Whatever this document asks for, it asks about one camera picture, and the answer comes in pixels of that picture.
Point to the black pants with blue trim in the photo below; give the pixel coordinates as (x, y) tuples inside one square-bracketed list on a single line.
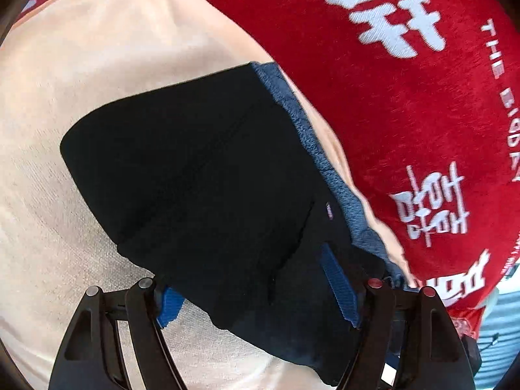
[(203, 178)]

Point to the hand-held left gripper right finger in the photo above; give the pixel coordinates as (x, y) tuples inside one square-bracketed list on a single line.
[(341, 288)]

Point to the peach cloth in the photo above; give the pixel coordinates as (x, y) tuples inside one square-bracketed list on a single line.
[(81, 69)]

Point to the red printed blanket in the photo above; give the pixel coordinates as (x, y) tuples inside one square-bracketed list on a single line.
[(386, 109)]

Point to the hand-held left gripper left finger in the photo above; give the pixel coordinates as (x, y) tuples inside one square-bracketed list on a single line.
[(171, 306)]

